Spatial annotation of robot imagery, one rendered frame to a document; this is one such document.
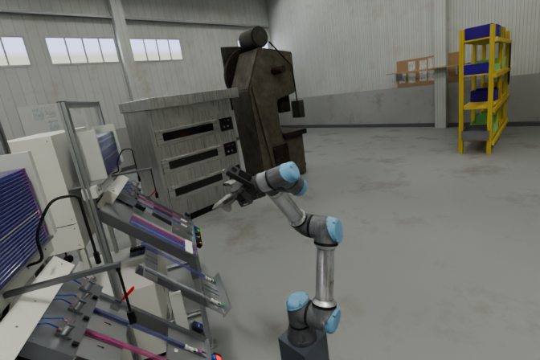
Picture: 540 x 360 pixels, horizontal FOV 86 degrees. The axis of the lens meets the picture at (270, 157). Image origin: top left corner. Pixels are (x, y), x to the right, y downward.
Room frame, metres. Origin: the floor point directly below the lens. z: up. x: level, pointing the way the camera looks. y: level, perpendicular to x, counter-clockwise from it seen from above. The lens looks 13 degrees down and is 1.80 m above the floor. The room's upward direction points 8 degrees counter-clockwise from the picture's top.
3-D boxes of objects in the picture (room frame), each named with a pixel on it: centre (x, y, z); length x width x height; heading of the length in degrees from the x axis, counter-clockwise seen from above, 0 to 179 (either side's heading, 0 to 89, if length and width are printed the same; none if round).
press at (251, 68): (5.98, -0.16, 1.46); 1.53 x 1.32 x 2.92; 132
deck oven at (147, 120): (4.80, 1.30, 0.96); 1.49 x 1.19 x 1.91; 132
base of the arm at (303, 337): (1.27, -0.03, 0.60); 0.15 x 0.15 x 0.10
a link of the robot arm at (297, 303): (1.26, -0.04, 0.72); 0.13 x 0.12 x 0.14; 55
